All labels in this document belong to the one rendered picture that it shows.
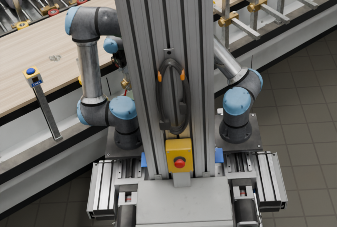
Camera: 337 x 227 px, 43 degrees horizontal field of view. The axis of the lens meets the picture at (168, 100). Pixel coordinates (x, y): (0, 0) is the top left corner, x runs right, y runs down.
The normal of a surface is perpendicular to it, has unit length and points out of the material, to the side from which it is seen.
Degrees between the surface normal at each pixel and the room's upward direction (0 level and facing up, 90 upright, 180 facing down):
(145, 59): 90
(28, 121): 90
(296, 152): 0
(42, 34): 0
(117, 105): 7
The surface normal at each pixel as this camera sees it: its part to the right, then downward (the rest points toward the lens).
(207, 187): -0.08, -0.70
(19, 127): 0.56, 0.55
